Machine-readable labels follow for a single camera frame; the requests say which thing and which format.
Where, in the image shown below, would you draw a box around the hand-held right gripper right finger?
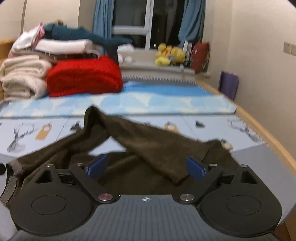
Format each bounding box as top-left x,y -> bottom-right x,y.
173,156 -> 258,205

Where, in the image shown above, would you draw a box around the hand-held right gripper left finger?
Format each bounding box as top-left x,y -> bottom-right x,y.
35,155 -> 119,205

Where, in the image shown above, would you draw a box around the purple rolled mat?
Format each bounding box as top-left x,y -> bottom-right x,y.
218,71 -> 239,101

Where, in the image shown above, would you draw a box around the red folded blanket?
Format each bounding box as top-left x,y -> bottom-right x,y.
46,56 -> 123,98

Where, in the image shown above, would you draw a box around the red cushion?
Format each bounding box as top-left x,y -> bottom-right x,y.
191,42 -> 210,75

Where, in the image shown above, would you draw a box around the yellow plush toy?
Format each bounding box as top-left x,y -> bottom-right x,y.
155,43 -> 186,66

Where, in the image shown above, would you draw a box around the white plush toy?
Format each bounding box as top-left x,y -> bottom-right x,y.
117,44 -> 134,64

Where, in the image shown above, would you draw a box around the cream folded blanket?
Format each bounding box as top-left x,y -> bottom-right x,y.
0,54 -> 52,100

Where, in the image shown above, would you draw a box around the white folded cloth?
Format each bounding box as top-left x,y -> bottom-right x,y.
35,39 -> 102,55

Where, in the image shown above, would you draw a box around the teal garment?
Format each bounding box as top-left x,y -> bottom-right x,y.
44,23 -> 133,64

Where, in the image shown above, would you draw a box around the pink and white clothes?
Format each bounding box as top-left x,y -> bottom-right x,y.
8,22 -> 45,57

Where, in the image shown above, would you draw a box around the blue curtain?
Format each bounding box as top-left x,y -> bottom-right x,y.
178,0 -> 206,47
92,0 -> 115,39

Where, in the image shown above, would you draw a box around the white window frame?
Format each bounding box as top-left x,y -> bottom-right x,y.
112,0 -> 185,50

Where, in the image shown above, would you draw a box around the wall switch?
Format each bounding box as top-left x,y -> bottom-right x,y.
284,42 -> 296,56

